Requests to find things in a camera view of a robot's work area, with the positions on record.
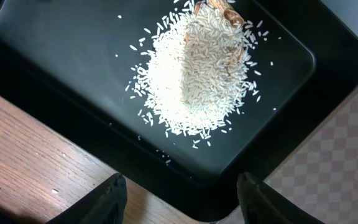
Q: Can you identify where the white rice pile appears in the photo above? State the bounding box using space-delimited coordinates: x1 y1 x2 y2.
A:
115 0 282 166

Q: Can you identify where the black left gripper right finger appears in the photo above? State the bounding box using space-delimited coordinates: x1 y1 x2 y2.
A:
237 172 323 224

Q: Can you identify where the dark brown serving tray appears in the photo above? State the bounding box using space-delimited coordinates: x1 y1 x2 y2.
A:
219 67 358 224

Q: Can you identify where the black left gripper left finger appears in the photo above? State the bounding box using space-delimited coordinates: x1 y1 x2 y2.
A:
47 173 127 224

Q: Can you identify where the black tray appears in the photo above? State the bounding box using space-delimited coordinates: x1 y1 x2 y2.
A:
0 0 358 222

